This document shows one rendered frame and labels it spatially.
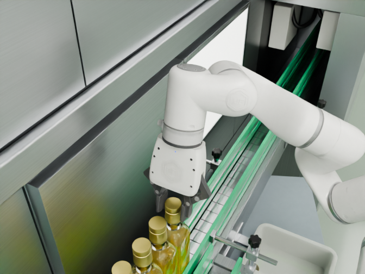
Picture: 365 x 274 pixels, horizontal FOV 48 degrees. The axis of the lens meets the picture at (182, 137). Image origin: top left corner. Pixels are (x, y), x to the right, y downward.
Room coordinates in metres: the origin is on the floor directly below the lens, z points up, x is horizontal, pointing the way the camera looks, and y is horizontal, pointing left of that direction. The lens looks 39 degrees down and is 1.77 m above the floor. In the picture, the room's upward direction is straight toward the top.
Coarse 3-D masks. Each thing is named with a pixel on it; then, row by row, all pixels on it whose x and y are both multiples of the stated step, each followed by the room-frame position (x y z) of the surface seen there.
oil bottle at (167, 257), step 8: (152, 248) 0.49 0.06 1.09; (168, 248) 0.49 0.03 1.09; (152, 256) 0.48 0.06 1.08; (160, 256) 0.48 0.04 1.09; (168, 256) 0.48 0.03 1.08; (176, 256) 0.50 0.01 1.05; (160, 264) 0.47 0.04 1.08; (168, 264) 0.48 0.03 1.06; (176, 264) 0.50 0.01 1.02; (168, 272) 0.48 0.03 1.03; (176, 272) 0.50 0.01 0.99
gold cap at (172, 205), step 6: (168, 198) 0.56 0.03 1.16; (174, 198) 0.56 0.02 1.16; (168, 204) 0.54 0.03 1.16; (174, 204) 0.54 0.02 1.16; (180, 204) 0.54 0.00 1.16; (168, 210) 0.53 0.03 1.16; (174, 210) 0.53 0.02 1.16; (180, 210) 0.54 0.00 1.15; (168, 216) 0.53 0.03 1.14; (174, 216) 0.53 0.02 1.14; (168, 222) 0.53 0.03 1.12; (174, 222) 0.53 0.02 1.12
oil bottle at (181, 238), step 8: (184, 224) 0.56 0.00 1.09; (168, 232) 0.53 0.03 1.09; (176, 232) 0.53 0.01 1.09; (184, 232) 0.54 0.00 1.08; (168, 240) 0.52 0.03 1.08; (176, 240) 0.52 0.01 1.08; (184, 240) 0.53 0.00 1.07; (176, 248) 0.51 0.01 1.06; (184, 248) 0.53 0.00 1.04; (184, 256) 0.53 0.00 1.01; (184, 264) 0.53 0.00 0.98
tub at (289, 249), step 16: (272, 240) 0.74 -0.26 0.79; (288, 240) 0.72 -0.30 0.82; (304, 240) 0.70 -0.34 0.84; (272, 256) 0.70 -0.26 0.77; (288, 256) 0.70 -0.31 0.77; (304, 256) 0.69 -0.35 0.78; (320, 256) 0.67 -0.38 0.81; (336, 256) 0.65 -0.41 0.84; (256, 272) 0.60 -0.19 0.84; (272, 272) 0.65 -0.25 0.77; (288, 272) 0.65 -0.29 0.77; (304, 272) 0.65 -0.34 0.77; (320, 272) 0.65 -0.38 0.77
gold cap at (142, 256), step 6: (138, 240) 0.46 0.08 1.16; (144, 240) 0.46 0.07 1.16; (132, 246) 0.45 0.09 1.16; (138, 246) 0.45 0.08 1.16; (144, 246) 0.45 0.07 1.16; (150, 246) 0.45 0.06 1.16; (138, 252) 0.43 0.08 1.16; (144, 252) 0.43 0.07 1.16; (150, 252) 0.44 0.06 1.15; (138, 258) 0.43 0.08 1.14; (144, 258) 0.43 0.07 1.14; (150, 258) 0.44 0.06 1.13; (138, 264) 0.43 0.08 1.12; (144, 264) 0.43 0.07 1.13
